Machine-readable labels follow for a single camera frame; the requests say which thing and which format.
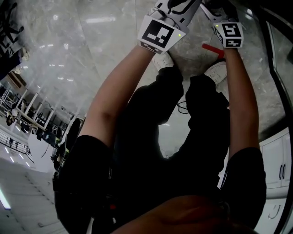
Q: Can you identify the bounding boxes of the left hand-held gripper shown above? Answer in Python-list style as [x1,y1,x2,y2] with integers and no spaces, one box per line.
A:
[137,0,202,55]

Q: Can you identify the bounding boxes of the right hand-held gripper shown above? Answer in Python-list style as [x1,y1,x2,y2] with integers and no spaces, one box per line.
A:
[200,0,244,49]

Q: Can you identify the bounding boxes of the person's left forearm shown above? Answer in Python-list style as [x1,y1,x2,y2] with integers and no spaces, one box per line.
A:
[90,44,171,124]

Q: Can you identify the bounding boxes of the person's right forearm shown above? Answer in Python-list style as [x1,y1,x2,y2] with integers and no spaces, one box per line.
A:
[223,47,257,112]

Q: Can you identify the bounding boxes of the grey marble floor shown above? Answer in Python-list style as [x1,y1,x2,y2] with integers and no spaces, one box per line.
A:
[0,0,289,160]

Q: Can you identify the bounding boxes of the red tape strip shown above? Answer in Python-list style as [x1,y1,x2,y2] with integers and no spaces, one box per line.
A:
[201,43,226,59]

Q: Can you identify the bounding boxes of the person's white left shoe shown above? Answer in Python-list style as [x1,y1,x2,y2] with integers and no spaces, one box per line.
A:
[152,51,175,69]

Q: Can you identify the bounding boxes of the person's white shoe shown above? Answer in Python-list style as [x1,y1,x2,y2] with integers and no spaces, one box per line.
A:
[152,51,175,69]
[203,61,228,86]

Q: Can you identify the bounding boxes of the person's white right shoe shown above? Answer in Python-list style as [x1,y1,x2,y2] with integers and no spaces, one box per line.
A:
[203,61,228,86]

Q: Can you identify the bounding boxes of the person's black trousers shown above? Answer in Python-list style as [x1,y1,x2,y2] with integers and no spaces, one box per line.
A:
[109,65,231,165]

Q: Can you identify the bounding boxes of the white cabinet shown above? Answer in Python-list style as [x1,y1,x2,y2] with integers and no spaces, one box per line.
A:
[217,128,293,234]

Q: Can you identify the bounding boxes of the black equipment stand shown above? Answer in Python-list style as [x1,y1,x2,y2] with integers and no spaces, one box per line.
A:
[50,117,84,174]

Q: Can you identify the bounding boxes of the person's black shirt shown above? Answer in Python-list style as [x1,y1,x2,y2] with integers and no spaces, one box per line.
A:
[52,134,267,234]

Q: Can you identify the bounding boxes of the white work tables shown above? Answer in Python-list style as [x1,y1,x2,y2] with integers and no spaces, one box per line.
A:
[0,86,76,134]

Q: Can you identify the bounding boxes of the black metal railing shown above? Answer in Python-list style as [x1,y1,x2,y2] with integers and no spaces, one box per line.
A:
[0,131,35,164]

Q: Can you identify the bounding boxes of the black cable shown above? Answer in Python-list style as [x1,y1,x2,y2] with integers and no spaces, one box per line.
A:
[176,100,192,115]

